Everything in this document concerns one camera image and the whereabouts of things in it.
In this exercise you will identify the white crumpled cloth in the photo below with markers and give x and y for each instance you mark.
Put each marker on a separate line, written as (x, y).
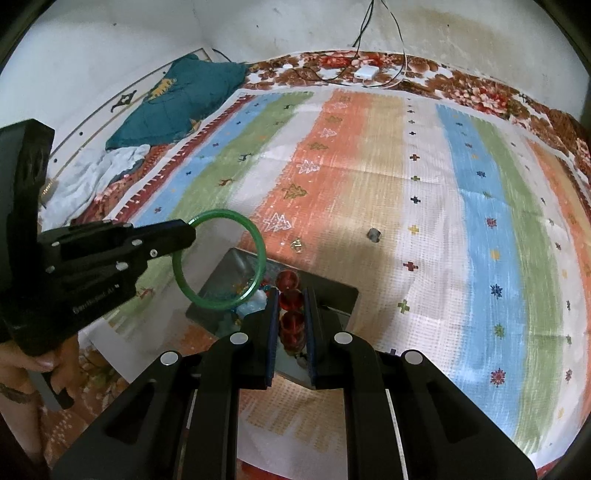
(92, 175)

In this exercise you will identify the white charger adapter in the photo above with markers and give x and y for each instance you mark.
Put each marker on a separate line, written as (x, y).
(366, 71)

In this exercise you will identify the person's left forearm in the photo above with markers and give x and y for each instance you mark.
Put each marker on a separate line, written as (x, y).
(18, 424)

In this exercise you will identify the teal pillow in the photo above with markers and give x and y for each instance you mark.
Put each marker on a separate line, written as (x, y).
(184, 101)

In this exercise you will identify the person's left hand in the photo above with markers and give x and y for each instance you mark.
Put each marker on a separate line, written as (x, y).
(27, 363)

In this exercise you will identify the green jade bangle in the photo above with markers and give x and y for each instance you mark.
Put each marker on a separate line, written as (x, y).
(177, 277)

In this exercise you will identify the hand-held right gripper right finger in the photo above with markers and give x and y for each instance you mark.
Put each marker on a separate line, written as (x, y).
(308, 332)

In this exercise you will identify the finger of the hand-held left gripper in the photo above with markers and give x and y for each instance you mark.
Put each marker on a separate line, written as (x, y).
(161, 251)
(171, 232)

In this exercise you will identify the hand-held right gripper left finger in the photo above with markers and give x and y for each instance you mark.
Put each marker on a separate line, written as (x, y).
(276, 332)

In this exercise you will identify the silver metal tin box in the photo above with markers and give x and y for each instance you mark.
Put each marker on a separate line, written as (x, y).
(332, 295)

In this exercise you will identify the floral bedsheet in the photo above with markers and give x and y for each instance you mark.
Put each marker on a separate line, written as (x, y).
(461, 87)

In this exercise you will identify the small grey bead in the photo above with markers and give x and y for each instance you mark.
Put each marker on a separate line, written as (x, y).
(374, 234)

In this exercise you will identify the small gold charm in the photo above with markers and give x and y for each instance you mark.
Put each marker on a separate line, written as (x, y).
(297, 244)

